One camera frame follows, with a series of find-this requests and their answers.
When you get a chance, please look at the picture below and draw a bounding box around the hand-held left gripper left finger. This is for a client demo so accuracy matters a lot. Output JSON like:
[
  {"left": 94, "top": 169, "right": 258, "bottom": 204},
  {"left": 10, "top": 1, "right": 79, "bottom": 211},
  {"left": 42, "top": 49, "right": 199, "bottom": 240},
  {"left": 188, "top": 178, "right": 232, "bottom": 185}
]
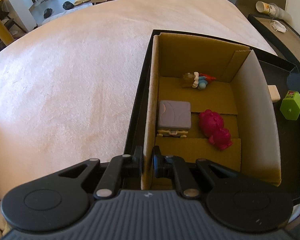
[{"left": 56, "top": 145, "right": 143, "bottom": 200}]

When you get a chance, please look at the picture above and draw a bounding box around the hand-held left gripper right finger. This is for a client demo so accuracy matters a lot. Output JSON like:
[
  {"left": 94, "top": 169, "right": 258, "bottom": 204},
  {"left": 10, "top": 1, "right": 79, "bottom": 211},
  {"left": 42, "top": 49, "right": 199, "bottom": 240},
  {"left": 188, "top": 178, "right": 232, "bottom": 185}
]
[{"left": 152, "top": 145, "right": 243, "bottom": 200}]

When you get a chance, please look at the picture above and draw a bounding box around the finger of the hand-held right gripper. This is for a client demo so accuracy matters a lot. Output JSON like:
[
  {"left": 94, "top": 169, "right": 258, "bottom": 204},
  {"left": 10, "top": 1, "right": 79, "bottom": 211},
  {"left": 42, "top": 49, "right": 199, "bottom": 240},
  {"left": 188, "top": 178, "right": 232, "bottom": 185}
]
[{"left": 287, "top": 72, "right": 300, "bottom": 94}]

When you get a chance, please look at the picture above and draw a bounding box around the green hexagonal toy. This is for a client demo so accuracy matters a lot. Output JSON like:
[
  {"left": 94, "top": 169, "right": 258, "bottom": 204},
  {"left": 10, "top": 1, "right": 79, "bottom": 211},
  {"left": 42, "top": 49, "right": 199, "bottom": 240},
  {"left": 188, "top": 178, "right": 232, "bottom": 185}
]
[{"left": 280, "top": 90, "right": 300, "bottom": 121}]

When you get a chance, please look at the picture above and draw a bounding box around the purple cube toy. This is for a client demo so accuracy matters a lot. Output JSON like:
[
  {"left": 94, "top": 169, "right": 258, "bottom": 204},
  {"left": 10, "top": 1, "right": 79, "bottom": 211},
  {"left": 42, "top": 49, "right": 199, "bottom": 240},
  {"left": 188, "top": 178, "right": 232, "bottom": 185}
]
[{"left": 156, "top": 100, "right": 192, "bottom": 138}]

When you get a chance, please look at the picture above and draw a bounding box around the pink bear figure toy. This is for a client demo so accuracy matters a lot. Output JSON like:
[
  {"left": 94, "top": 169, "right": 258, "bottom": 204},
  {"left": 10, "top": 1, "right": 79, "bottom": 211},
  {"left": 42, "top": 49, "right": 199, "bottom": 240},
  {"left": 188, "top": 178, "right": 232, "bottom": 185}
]
[{"left": 199, "top": 109, "right": 233, "bottom": 152}]

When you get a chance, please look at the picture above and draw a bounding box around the brown small toy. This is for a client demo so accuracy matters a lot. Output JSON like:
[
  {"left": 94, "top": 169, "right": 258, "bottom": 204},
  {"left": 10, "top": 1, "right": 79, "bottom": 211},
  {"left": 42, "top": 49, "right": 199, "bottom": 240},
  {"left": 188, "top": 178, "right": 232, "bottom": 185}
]
[{"left": 182, "top": 72, "right": 217, "bottom": 91}]

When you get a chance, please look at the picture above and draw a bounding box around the white charger plug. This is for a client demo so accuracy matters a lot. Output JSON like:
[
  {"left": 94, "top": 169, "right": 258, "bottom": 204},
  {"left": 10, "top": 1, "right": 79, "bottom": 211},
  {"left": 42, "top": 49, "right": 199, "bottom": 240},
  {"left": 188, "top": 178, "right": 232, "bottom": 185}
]
[{"left": 267, "top": 85, "right": 281, "bottom": 103}]

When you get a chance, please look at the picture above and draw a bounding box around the black tray with cardboard liner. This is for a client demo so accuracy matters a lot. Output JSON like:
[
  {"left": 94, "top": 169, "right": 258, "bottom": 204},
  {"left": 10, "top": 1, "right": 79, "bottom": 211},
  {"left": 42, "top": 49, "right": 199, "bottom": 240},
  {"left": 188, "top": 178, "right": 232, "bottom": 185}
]
[{"left": 247, "top": 14, "right": 300, "bottom": 55}]

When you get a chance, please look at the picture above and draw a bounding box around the white face mask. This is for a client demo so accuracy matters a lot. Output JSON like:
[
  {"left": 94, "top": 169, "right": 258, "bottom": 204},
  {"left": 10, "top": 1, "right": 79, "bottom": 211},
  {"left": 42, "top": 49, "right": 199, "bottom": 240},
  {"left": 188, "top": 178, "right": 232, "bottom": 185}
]
[{"left": 269, "top": 20, "right": 288, "bottom": 33}]

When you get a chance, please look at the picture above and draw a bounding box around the white floor mat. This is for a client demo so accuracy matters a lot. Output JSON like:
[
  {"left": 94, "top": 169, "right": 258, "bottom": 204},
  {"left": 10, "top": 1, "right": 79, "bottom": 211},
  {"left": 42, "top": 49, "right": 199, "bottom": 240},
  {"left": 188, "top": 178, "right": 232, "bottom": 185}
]
[{"left": 41, "top": 6, "right": 90, "bottom": 27}]

